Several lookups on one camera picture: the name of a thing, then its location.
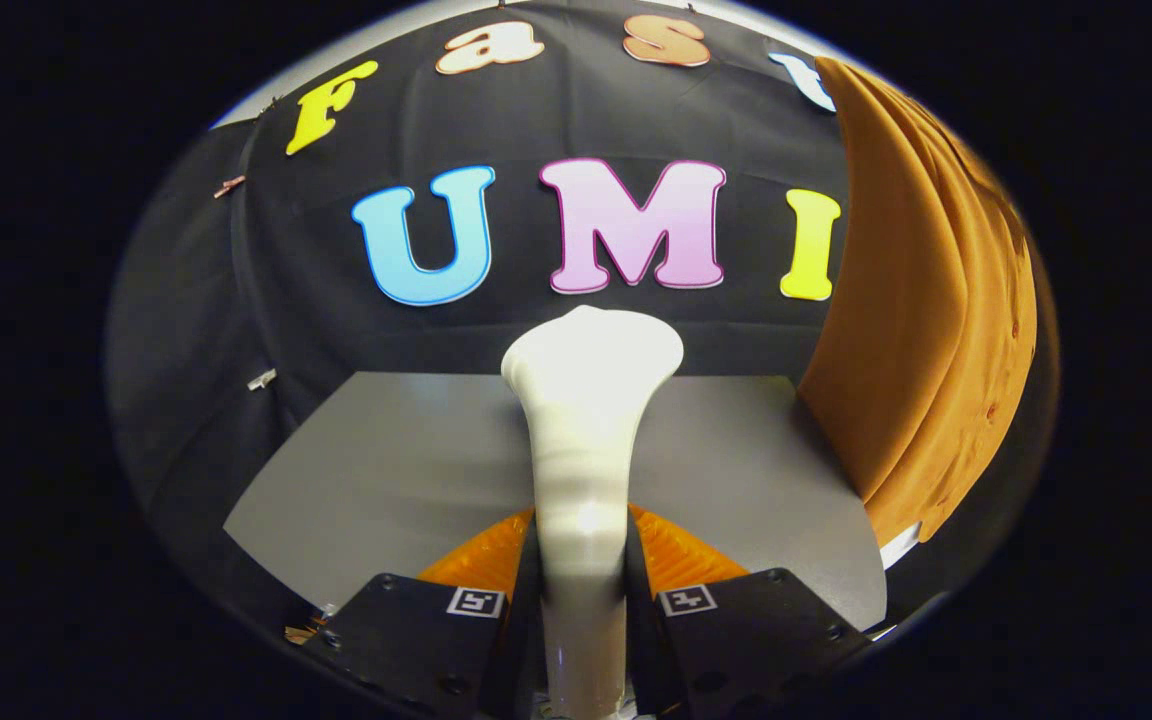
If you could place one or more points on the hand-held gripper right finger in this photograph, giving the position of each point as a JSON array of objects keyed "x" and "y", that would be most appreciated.
[{"x": 736, "y": 650}]

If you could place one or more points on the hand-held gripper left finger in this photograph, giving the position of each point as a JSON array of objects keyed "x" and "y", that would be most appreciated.
[{"x": 436, "y": 650}]

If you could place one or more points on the white garment steamer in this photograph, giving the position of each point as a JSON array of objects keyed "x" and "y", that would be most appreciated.
[{"x": 586, "y": 420}]

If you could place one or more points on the orange button shirt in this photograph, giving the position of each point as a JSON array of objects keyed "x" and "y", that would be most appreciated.
[{"x": 926, "y": 320}]

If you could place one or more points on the white clip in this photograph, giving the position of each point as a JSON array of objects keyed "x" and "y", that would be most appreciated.
[{"x": 262, "y": 379}]

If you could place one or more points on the black backdrop cloth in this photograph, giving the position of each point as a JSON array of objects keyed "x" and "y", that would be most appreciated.
[{"x": 336, "y": 330}]

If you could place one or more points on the pink clip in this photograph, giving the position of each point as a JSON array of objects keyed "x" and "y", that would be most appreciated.
[{"x": 229, "y": 187}]

